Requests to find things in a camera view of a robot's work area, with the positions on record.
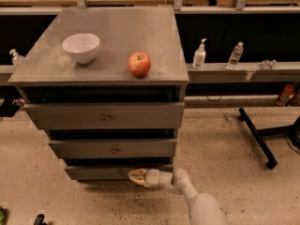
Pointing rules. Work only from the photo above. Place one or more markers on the crumpled clear plastic wrap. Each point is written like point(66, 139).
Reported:
point(268, 64)

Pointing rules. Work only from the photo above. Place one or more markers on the orange spray can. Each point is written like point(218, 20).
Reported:
point(284, 95)

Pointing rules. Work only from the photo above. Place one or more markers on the green object floor edge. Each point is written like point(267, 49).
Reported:
point(2, 216)

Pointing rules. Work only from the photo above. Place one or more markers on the grey bottom drawer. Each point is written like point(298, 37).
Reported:
point(83, 173)

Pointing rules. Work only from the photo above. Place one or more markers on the grey top drawer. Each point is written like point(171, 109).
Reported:
point(106, 115)

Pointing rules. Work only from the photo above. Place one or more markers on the grey drawer cabinet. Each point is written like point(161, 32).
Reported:
point(49, 75)

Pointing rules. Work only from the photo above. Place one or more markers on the clear plastic water bottle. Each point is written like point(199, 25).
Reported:
point(235, 55)

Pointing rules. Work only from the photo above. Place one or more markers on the grey drawer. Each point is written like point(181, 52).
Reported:
point(127, 148)
point(106, 115)
point(83, 173)

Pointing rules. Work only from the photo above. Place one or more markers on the white ceramic bowl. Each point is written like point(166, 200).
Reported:
point(82, 48)

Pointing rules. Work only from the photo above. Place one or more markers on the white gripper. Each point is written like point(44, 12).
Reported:
point(153, 178)

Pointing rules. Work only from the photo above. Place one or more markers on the grey middle drawer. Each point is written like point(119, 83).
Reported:
point(127, 148)

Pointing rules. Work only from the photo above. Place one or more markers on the clear pump bottle left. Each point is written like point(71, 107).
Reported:
point(16, 58)

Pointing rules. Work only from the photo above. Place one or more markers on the black object floor bottom left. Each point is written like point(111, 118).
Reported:
point(40, 220)

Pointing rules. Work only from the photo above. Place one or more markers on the black stand base legs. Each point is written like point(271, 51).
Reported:
point(292, 132)

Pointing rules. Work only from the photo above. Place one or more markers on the red apple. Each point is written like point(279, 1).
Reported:
point(139, 64)

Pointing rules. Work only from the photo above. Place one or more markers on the white pump lotion bottle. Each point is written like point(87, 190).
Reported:
point(199, 55)

